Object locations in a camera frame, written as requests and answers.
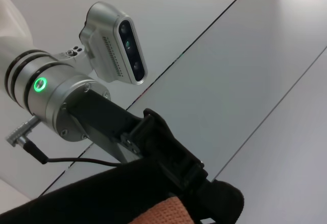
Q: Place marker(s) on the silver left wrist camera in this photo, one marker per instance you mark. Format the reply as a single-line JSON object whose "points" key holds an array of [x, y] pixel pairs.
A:
{"points": [[112, 45]]}

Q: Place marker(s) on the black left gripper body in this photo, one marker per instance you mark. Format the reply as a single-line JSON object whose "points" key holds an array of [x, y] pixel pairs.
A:
{"points": [[102, 116]]}

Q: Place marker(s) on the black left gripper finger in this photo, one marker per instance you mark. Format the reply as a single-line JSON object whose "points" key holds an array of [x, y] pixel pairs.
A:
{"points": [[184, 167]]}

